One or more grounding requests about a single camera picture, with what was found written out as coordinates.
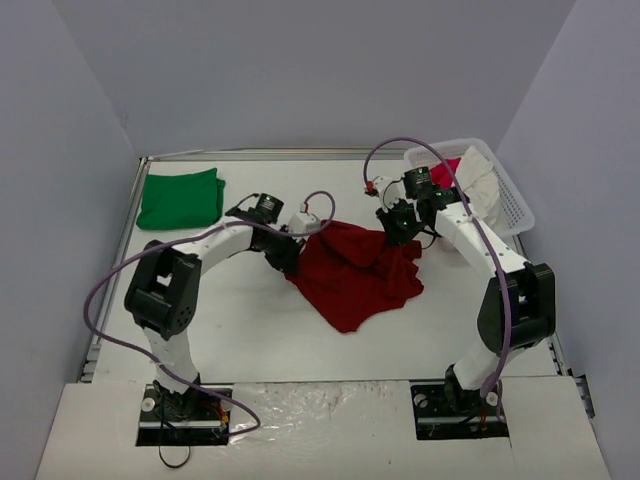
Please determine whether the dark red t shirt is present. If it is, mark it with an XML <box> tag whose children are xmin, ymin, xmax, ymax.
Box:
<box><xmin>285</xmin><ymin>221</ymin><xmax>424</xmax><ymax>334</ymax></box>

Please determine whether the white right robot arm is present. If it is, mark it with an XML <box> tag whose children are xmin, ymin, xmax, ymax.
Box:
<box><xmin>365</xmin><ymin>167</ymin><xmax>556</xmax><ymax>413</ymax></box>

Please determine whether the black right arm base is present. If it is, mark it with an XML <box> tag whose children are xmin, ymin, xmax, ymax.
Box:
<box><xmin>410</xmin><ymin>380</ymin><xmax>509</xmax><ymax>441</ymax></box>

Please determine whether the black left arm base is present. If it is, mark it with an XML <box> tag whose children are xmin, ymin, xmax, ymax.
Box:
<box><xmin>136</xmin><ymin>382</ymin><xmax>233</xmax><ymax>447</ymax></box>

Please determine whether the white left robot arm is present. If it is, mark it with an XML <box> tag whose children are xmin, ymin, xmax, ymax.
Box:
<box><xmin>124</xmin><ymin>194</ymin><xmax>321</xmax><ymax>418</ymax></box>

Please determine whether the pink t shirt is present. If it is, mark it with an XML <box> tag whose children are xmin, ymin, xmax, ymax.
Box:
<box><xmin>430</xmin><ymin>157</ymin><xmax>461</xmax><ymax>188</ymax></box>

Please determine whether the cream white t shirt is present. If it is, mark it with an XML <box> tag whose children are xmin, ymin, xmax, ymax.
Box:
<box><xmin>455</xmin><ymin>146</ymin><xmax>500</xmax><ymax>227</ymax></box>

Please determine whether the folded green t shirt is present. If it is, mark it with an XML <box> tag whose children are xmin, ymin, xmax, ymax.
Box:
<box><xmin>136</xmin><ymin>168</ymin><xmax>226</xmax><ymax>231</ymax></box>

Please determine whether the white plastic laundry basket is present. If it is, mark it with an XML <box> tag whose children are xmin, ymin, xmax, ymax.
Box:
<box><xmin>404</xmin><ymin>138</ymin><xmax>535</xmax><ymax>239</ymax></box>

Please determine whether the white foam front board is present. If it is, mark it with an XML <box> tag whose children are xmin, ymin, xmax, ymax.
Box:
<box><xmin>37</xmin><ymin>376</ymin><xmax>609</xmax><ymax>479</ymax></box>

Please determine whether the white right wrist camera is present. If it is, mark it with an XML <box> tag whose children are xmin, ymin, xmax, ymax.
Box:
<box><xmin>365</xmin><ymin>176</ymin><xmax>405</xmax><ymax>212</ymax></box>

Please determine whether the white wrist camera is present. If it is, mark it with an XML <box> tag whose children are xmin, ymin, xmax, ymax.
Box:
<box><xmin>288</xmin><ymin>212</ymin><xmax>322</xmax><ymax>236</ymax></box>
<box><xmin>365</xmin><ymin>176</ymin><xmax>405</xmax><ymax>212</ymax></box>

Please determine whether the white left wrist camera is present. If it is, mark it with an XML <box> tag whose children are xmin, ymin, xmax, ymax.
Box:
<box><xmin>288</xmin><ymin>212</ymin><xmax>322</xmax><ymax>236</ymax></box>

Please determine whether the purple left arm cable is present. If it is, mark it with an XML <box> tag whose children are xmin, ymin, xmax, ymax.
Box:
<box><xmin>82</xmin><ymin>191</ymin><xmax>336</xmax><ymax>435</ymax></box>

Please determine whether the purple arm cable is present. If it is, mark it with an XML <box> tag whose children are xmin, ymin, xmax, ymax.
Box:
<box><xmin>82</xmin><ymin>191</ymin><xmax>336</xmax><ymax>435</ymax></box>
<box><xmin>363</xmin><ymin>137</ymin><xmax>516</xmax><ymax>399</ymax></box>

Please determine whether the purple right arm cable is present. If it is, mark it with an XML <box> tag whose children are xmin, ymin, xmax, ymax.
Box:
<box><xmin>363</xmin><ymin>137</ymin><xmax>516</xmax><ymax>399</ymax></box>

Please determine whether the thin black cable loop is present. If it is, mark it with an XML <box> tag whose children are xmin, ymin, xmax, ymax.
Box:
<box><xmin>157</xmin><ymin>419</ymin><xmax>192</xmax><ymax>470</ymax></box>

